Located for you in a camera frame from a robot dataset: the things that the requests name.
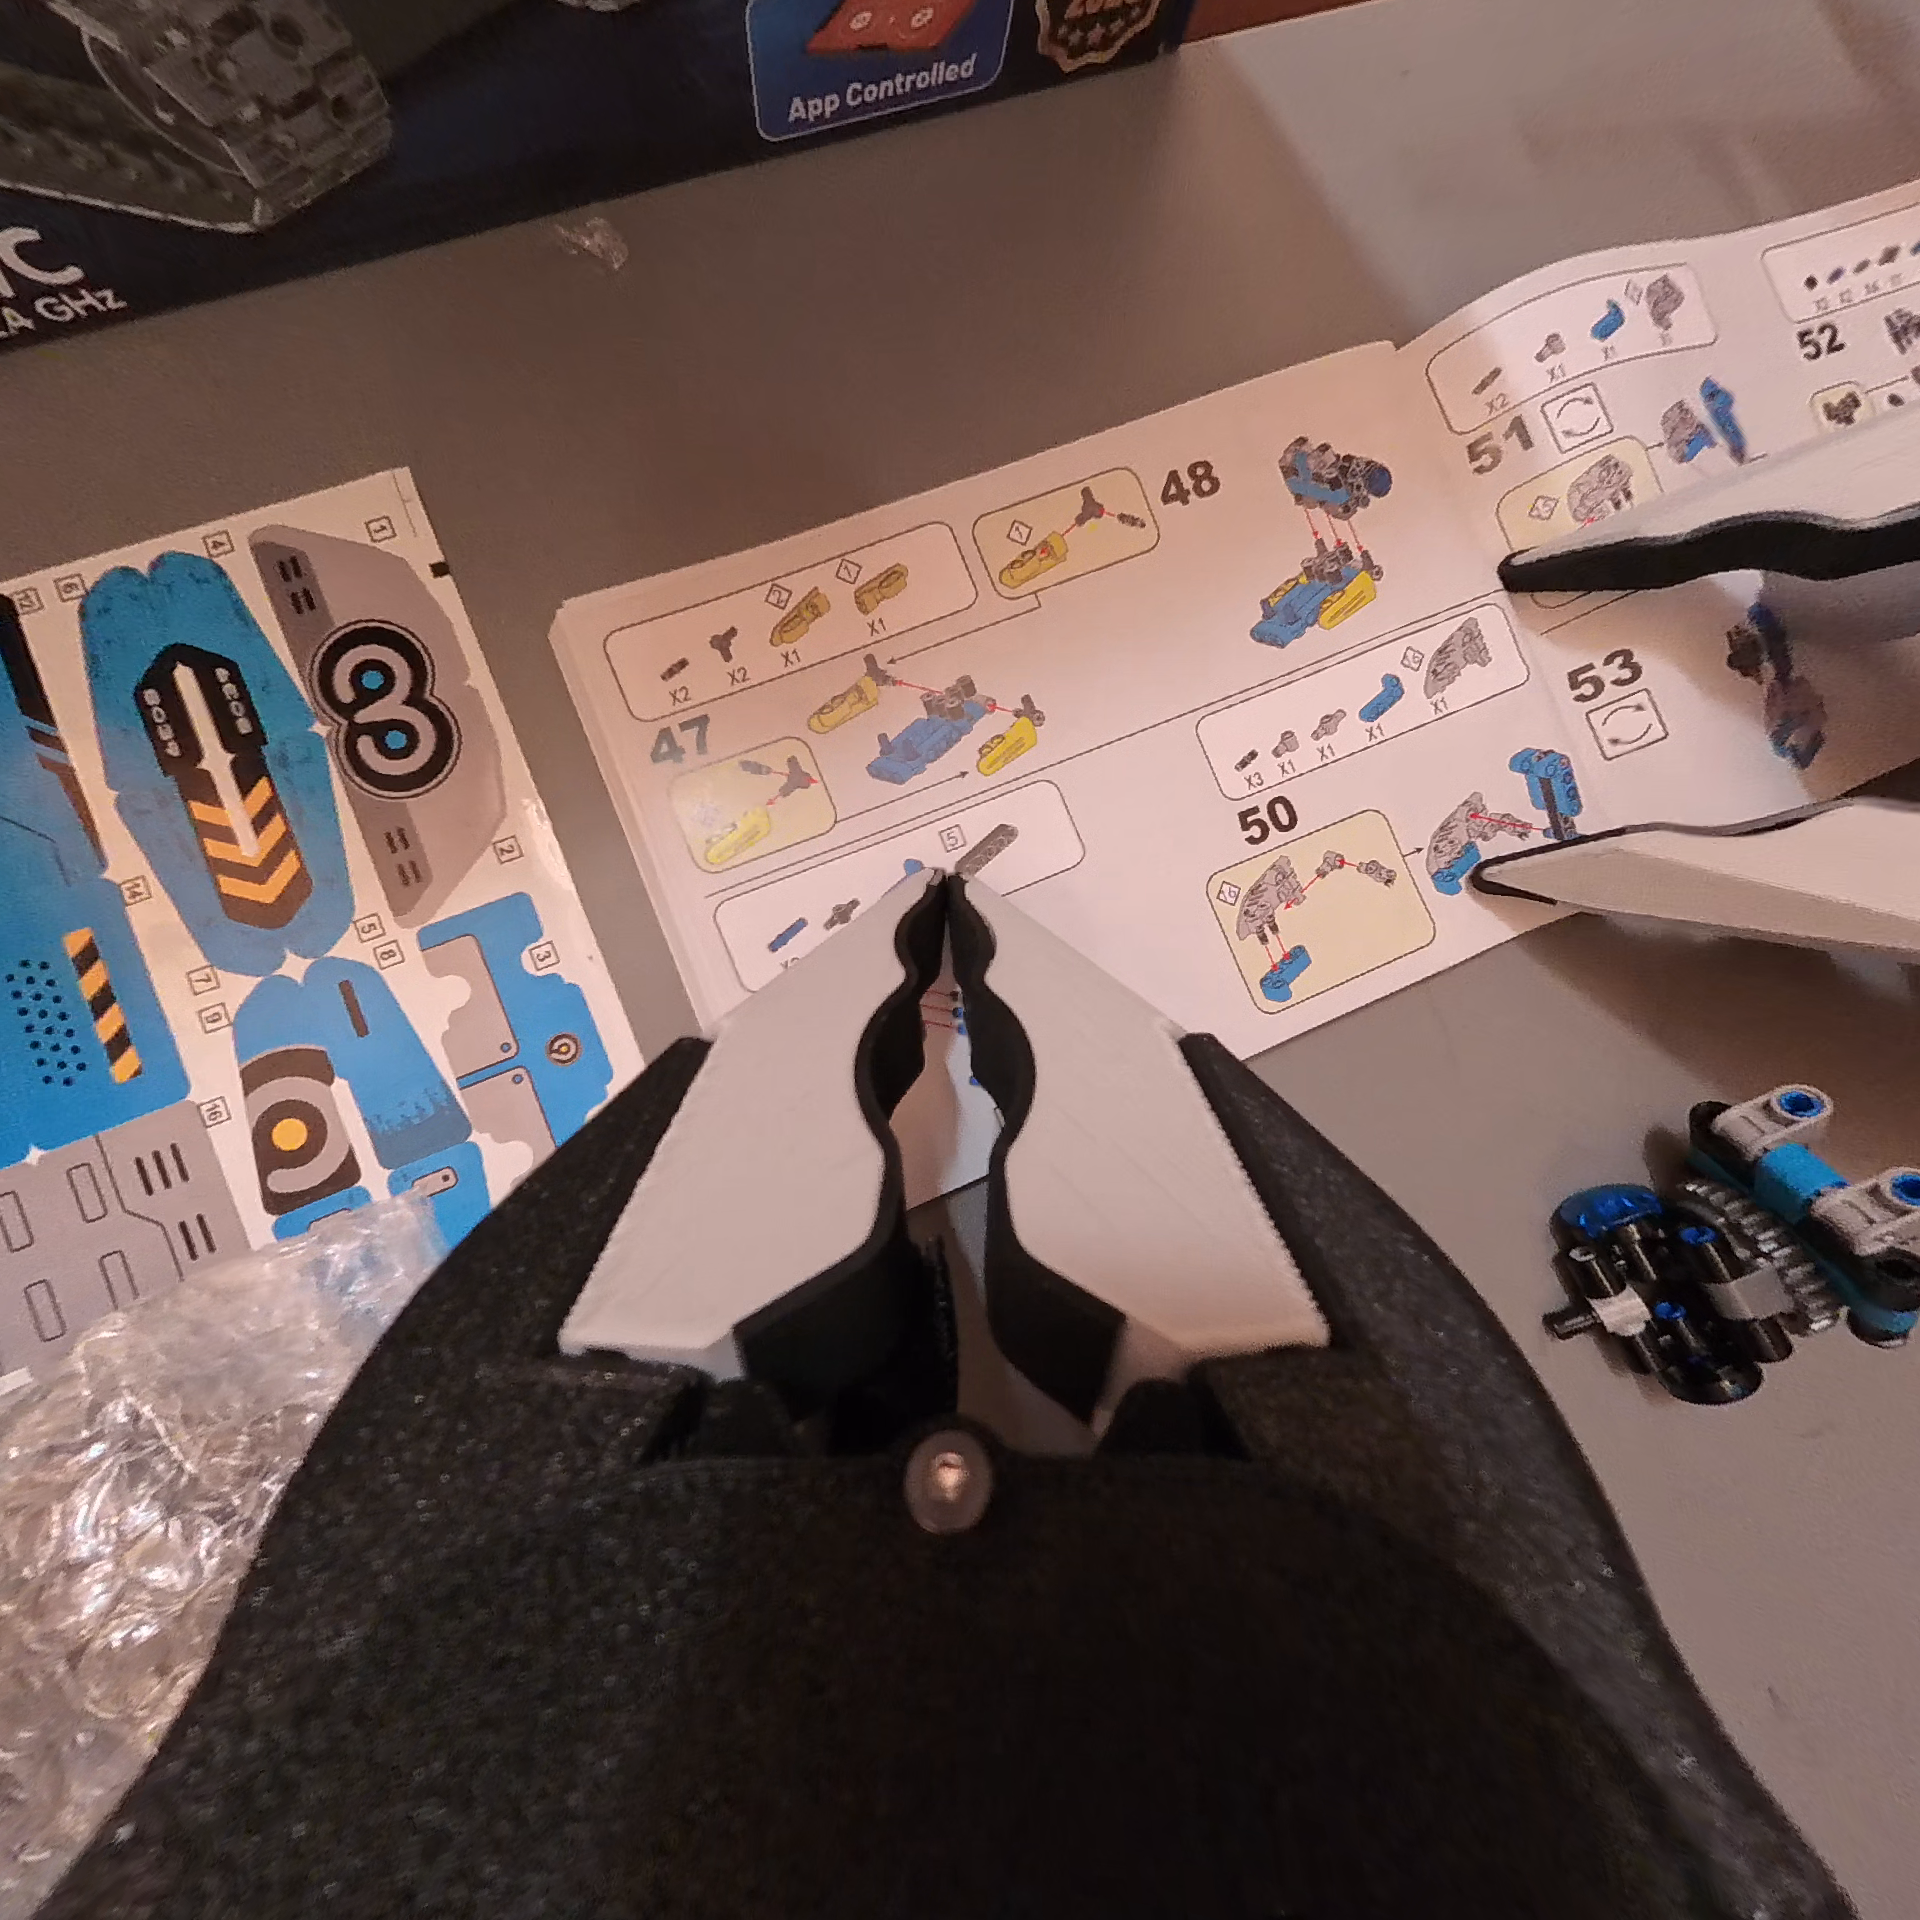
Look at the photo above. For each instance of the grey desk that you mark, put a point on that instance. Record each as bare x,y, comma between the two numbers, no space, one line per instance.
1575,1575

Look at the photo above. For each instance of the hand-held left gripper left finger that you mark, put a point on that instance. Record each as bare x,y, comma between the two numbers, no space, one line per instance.
734,1184

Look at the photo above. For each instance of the small black blue gear assembly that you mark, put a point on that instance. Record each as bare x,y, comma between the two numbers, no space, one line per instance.
1741,1290

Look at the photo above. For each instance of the instruction booklet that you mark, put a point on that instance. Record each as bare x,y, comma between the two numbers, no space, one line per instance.
1051,645

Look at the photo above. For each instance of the blue sticker sheet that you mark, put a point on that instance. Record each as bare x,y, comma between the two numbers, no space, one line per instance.
181,720

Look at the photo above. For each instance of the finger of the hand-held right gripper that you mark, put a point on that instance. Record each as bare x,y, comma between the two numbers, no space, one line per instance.
1770,504
1770,885

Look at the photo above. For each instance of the small clear plastic scrap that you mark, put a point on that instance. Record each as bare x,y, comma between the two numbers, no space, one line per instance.
590,242

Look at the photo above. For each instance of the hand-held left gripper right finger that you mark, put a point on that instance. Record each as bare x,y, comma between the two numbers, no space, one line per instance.
1155,1184

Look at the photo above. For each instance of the robot kit box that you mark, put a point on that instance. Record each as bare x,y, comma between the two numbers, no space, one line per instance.
452,149

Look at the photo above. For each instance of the clear bag of parts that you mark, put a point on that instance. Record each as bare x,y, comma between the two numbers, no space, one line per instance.
90,1501

